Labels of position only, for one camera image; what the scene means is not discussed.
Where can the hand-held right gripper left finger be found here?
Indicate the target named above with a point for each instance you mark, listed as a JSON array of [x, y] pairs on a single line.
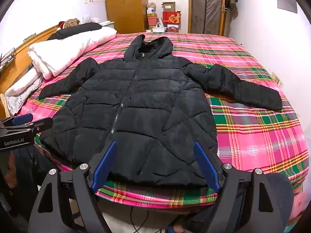
[[104, 166]]

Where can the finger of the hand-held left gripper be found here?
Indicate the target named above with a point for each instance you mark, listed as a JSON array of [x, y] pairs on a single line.
[[36, 125], [23, 118]]

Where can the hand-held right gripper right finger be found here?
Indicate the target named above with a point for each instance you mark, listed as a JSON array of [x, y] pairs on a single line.
[[207, 167]]

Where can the black puffer jacket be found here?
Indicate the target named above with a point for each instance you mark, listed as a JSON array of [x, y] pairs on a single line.
[[145, 102]]

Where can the white pillow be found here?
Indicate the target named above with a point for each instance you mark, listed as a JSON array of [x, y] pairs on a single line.
[[21, 87]]

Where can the pink plaid bed sheet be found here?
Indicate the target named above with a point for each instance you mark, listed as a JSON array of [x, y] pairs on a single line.
[[243, 131]]

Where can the wooden headboard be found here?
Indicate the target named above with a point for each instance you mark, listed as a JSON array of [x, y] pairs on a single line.
[[20, 60]]

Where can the person's dark trousers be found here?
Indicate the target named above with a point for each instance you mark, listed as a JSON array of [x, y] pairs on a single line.
[[279, 199]]

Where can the white folded quilt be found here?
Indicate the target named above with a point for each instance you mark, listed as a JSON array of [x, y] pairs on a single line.
[[68, 51]]

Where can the black pillow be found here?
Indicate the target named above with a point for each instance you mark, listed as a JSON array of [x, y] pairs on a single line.
[[73, 30]]

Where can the brown stuffed toy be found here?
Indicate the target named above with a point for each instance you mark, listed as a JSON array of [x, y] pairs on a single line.
[[71, 23]]

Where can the small red patterned box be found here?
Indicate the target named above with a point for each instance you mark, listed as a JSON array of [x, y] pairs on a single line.
[[173, 28]]

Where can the white basket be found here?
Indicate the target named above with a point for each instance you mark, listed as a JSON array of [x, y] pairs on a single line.
[[159, 28]]

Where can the wooden wardrobe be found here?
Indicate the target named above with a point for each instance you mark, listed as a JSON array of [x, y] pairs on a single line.
[[126, 4]]

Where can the pink plastic container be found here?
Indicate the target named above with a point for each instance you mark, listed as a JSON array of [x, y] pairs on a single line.
[[151, 23]]

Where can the red gift box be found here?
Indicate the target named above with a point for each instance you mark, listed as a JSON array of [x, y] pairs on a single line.
[[171, 18]]

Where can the grey fabric wardrobe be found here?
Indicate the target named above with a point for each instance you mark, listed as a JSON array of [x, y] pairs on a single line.
[[206, 7]]

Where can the clear storage jar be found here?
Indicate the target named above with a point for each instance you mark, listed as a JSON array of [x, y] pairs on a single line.
[[151, 9]]

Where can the cardboard box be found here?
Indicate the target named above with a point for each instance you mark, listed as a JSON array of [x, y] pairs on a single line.
[[168, 6]]

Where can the wall socket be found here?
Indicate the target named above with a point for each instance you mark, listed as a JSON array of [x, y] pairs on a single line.
[[277, 79]]

